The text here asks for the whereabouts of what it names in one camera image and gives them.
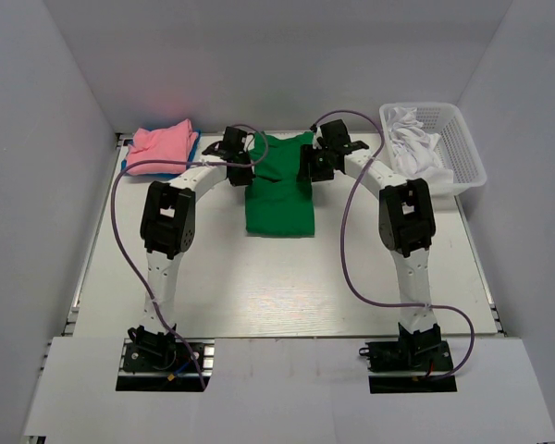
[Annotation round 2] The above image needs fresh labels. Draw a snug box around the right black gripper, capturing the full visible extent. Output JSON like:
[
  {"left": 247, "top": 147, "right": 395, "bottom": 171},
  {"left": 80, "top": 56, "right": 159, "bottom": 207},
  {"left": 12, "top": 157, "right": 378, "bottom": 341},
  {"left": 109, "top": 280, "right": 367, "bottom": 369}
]
[{"left": 297, "top": 144, "right": 336, "bottom": 182}]

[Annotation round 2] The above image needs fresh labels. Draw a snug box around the green t shirt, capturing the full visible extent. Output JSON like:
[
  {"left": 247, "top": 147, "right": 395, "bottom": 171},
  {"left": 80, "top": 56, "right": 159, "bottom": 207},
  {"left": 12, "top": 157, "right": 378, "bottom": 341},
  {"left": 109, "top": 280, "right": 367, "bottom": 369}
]
[{"left": 245, "top": 131, "right": 315, "bottom": 238}]

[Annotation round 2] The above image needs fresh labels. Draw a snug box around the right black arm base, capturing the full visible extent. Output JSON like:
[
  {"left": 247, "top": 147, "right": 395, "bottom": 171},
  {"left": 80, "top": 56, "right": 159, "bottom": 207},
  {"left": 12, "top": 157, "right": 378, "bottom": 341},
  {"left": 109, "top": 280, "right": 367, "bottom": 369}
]
[{"left": 358, "top": 338, "right": 458, "bottom": 395}]

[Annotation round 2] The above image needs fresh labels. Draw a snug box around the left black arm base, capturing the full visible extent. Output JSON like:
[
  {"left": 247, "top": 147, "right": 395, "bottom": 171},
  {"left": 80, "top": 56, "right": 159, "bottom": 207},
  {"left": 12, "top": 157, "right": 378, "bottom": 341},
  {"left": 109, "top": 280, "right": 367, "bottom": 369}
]
[{"left": 115, "top": 339, "right": 204, "bottom": 393}]

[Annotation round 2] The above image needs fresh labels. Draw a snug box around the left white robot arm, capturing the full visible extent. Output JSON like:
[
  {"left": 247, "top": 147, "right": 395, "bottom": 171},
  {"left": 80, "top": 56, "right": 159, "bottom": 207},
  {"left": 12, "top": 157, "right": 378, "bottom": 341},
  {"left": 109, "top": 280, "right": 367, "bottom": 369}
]
[{"left": 140, "top": 124, "right": 254, "bottom": 340}]

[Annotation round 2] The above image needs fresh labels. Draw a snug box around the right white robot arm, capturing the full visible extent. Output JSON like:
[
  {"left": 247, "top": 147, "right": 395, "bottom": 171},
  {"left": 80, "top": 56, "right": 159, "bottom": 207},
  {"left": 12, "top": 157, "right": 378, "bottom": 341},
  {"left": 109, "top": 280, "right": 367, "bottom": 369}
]
[{"left": 297, "top": 119, "right": 441, "bottom": 373}]

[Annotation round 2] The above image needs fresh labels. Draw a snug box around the pink folded t shirt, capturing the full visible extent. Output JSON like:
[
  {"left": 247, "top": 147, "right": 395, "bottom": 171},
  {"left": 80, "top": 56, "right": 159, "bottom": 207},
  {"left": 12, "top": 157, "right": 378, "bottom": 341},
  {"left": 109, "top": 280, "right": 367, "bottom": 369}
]
[{"left": 126, "top": 118, "right": 195, "bottom": 177}]

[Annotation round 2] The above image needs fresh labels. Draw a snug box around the blue folded t shirt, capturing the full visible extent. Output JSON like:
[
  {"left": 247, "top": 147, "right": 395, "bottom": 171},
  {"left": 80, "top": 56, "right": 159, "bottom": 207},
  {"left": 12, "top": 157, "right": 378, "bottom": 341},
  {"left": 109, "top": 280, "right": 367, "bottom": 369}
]
[{"left": 120, "top": 129, "right": 202, "bottom": 182}]

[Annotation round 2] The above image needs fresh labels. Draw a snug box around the white crumpled t shirt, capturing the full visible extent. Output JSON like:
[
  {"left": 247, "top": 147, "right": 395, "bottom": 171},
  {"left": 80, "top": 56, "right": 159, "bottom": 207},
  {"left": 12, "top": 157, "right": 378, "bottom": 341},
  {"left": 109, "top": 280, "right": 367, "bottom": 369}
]
[{"left": 386, "top": 106, "right": 454, "bottom": 185}]

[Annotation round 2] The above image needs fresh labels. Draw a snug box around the white plastic basket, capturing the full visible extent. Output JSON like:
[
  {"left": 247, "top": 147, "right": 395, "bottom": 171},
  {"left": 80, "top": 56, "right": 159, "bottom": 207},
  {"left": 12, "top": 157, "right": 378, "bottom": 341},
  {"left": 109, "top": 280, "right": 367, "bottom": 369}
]
[{"left": 379, "top": 102, "right": 487, "bottom": 196}]

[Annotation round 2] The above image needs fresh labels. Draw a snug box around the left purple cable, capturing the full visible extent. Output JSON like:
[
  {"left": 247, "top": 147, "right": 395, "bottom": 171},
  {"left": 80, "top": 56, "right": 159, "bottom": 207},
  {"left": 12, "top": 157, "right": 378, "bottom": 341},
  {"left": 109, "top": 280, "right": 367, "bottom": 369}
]
[{"left": 109, "top": 122, "right": 269, "bottom": 390}]

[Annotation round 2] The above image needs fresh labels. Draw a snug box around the purple cable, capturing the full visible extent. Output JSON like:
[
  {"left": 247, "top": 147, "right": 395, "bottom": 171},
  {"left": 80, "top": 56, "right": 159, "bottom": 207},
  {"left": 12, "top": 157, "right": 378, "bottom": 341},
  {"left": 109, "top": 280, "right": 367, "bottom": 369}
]
[
  {"left": 109, "top": 122, "right": 269, "bottom": 390},
  {"left": 310, "top": 108, "right": 475, "bottom": 381}
]

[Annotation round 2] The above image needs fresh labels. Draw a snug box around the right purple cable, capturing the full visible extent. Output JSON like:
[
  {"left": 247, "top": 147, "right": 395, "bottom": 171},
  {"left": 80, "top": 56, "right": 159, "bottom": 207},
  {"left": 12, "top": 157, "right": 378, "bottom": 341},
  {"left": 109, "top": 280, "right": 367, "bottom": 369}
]
[{"left": 310, "top": 108, "right": 475, "bottom": 381}]

